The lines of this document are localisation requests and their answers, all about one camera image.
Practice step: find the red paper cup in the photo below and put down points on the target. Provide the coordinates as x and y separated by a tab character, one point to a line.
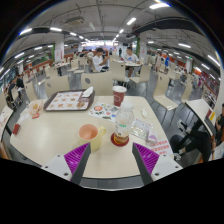
118	93

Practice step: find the beige chair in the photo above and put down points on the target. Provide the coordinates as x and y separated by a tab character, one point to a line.
55	84
102	83

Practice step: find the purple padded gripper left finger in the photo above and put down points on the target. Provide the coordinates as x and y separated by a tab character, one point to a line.
70	166

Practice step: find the red round coaster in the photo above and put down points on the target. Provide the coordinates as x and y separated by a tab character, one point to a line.
118	144

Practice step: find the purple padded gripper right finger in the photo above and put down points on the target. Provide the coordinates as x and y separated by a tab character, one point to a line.
151	165

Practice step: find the plastic bottle with amber liquid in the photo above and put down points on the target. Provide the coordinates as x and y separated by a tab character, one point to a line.
123	122

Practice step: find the red and white table sign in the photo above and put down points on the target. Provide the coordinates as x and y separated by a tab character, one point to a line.
161	147

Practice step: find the food wrapper with snack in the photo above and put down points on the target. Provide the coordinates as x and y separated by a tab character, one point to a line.
35	108

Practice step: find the red small box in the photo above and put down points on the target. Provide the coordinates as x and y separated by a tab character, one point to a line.
16	129

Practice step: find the beige chair left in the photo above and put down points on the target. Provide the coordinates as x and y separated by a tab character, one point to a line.
55	84

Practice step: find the person in black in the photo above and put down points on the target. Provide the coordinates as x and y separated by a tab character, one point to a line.
211	148
17	82

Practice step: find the person in black at left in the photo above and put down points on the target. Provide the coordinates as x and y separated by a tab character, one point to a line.
17	82

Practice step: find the person in white shirt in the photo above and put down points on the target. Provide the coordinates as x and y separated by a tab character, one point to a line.
99	61

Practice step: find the person in black at right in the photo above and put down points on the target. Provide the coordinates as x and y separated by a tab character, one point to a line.
211	148

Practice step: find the side table at right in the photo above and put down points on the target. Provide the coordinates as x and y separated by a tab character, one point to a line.
206	116

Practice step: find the brown food tray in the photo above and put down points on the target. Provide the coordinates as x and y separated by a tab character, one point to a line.
69	101

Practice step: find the beige chair right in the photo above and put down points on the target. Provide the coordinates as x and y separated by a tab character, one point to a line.
102	83

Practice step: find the white crumpled napkin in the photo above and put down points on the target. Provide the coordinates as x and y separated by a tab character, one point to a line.
88	92

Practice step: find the yellow mug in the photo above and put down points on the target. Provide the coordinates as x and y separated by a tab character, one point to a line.
91	134

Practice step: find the colourful sticker sheet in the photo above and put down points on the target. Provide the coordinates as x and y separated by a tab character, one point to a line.
104	111

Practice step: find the seated person at far table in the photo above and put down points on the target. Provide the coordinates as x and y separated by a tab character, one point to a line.
130	57

